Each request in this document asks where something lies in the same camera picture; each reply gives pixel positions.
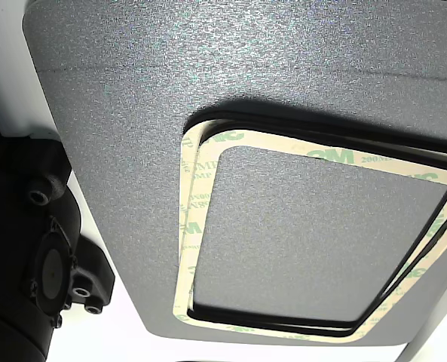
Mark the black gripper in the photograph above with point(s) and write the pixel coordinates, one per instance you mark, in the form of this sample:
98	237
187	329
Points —
27	234

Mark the black foam frame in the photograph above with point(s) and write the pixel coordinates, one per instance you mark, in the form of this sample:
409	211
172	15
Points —
185	188
332	154

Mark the dark gray flat plate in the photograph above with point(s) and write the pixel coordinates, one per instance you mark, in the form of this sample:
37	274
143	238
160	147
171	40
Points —
132	113

